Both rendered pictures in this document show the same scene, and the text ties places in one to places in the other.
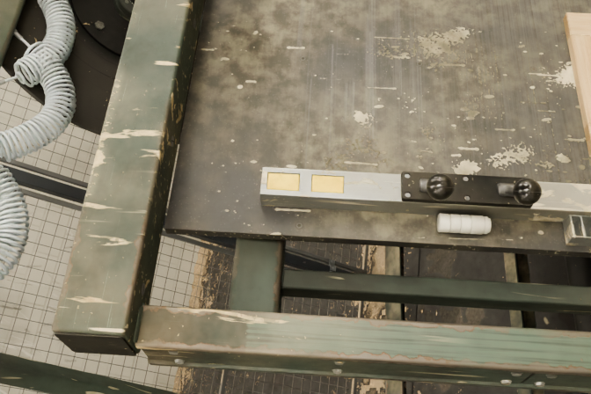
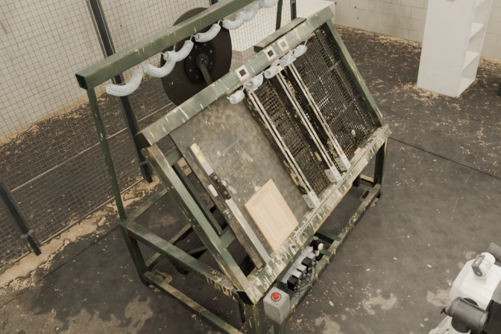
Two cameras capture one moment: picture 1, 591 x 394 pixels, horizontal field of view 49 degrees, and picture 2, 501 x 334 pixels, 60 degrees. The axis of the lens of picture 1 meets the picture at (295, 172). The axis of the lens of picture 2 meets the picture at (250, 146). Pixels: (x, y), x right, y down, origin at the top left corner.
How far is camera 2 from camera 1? 1.78 m
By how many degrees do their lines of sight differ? 16
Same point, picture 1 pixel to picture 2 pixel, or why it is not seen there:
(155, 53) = (202, 101)
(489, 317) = (174, 225)
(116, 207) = (169, 123)
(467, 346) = (193, 207)
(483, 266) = not seen: hidden behind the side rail
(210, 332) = (160, 159)
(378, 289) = (187, 184)
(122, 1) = (200, 58)
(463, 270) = not seen: hidden behind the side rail
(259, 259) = (175, 156)
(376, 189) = (207, 168)
